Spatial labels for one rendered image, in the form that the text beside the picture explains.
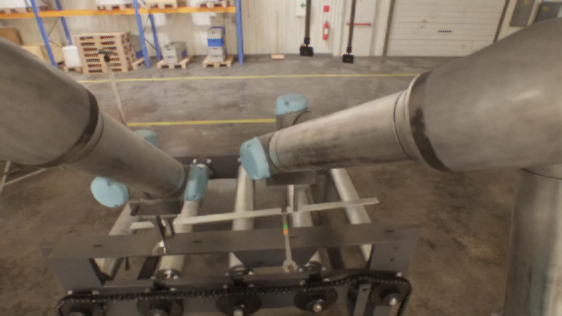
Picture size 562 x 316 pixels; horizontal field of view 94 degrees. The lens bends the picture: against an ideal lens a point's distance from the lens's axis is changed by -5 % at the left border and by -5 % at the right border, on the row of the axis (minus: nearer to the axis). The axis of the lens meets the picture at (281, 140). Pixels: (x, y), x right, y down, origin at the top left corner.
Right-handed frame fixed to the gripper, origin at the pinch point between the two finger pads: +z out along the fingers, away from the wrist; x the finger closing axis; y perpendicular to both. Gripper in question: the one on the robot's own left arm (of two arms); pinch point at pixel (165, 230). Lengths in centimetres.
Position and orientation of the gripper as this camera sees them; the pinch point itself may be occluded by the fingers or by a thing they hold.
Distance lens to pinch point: 90.5
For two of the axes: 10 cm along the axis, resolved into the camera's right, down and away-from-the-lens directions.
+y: 0.8, 4.7, -8.8
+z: 0.0, 8.8, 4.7
